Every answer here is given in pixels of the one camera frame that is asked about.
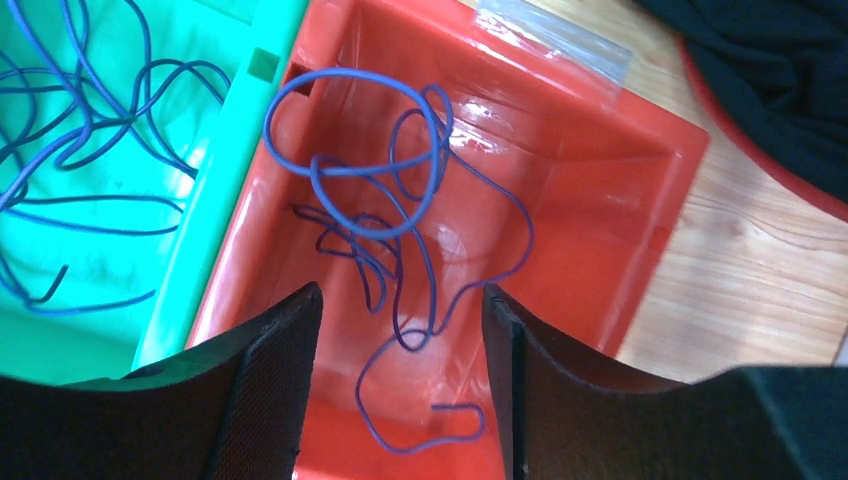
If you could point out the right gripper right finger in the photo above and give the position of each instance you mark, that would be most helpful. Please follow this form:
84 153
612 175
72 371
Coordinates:
566 411

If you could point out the black t-shirt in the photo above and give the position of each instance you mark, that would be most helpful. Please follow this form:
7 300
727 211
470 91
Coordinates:
779 70

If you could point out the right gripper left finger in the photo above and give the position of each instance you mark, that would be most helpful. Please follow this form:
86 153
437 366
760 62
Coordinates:
232 407

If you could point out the clear tape strip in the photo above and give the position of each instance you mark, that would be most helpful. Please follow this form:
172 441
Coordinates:
546 35

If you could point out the green plastic bin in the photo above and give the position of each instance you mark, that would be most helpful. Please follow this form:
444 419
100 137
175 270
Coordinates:
127 129

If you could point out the red plastic bin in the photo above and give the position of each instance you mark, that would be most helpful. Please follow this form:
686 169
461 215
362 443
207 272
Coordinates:
576 187

